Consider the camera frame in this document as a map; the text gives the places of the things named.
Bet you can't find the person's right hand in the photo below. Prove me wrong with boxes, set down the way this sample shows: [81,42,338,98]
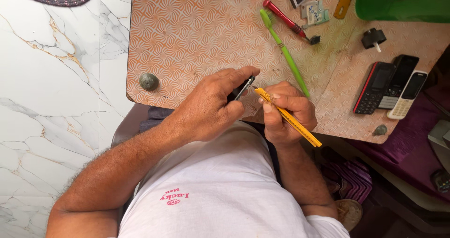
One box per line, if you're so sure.
[258,81,318,148]

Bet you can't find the person's left hand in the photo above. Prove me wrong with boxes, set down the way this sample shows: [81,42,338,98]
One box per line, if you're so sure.
[171,66,261,143]

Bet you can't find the yellow utility knife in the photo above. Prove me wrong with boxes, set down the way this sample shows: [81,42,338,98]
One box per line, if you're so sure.
[252,86,323,148]

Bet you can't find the small black phone part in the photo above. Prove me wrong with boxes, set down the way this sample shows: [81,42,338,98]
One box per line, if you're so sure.
[227,76,256,103]

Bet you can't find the grey round table bolt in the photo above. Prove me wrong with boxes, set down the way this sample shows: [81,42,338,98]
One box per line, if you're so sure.
[139,73,160,92]

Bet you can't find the green toothbrush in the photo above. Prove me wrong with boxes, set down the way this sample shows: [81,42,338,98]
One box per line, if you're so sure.
[259,9,311,98]

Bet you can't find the grey plastic chair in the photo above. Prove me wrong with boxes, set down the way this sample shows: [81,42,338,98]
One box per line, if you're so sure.
[111,102,152,149]

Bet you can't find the striped purple cloth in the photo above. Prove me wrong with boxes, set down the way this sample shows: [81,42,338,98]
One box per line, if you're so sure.
[320,157,373,204]

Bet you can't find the black red keypad phone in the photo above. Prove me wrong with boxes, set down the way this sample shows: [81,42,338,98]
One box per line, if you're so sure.
[352,61,397,115]

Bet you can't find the person's white shirt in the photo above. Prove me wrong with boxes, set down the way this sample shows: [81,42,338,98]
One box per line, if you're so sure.
[107,120,350,238]

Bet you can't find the black grey keypad phone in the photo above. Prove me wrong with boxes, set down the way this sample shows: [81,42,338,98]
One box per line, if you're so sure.
[378,54,420,110]

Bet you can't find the black round knob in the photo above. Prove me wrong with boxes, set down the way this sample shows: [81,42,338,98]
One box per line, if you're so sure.
[361,28,387,53]

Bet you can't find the person's sandalled foot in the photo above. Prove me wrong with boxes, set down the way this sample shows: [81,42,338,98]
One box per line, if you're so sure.
[335,199,363,232]

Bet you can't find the white cream keypad phone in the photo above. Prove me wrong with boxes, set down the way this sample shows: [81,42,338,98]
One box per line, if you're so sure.
[387,70,429,120]

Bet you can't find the yellow flat tool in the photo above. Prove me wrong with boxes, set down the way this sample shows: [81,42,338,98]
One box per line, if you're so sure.
[333,0,358,20]

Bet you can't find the green plastic container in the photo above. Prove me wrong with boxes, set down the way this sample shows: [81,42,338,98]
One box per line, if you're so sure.
[355,0,450,23]

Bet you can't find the red handled screwdriver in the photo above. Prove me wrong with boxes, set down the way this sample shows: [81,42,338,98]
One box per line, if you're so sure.
[262,0,321,45]

